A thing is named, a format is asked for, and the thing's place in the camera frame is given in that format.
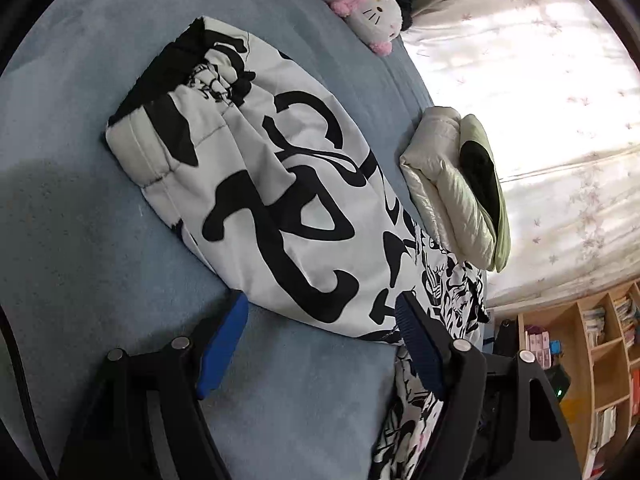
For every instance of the stack of pink boxes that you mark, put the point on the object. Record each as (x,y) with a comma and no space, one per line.
(537,347)

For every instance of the white floral curtain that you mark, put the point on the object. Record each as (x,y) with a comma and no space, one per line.
(550,110)

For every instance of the blue toy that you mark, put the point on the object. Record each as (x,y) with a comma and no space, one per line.
(556,349)

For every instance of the black and white printed jacket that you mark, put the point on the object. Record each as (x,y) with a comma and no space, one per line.
(300,185)

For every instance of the folded green and black garment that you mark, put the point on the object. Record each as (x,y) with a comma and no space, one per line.
(477,127)

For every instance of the folded white puffer jacket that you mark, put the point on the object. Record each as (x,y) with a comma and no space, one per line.
(440,170)

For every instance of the blue bed blanket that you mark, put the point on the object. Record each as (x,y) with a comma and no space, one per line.
(75,210)

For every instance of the wooden bookshelf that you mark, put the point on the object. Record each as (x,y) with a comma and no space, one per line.
(575,320)

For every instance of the row of books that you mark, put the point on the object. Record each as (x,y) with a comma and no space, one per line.
(627,325)
(605,427)
(595,327)

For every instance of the black device with green light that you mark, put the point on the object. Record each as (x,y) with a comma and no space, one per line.
(557,382)

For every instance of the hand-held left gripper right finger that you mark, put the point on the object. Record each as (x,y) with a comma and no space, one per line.
(420,345)

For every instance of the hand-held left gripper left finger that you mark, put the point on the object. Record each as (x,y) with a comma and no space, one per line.
(225,350)

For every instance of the pink and white cat plush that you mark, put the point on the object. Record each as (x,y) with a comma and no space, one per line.
(372,10)

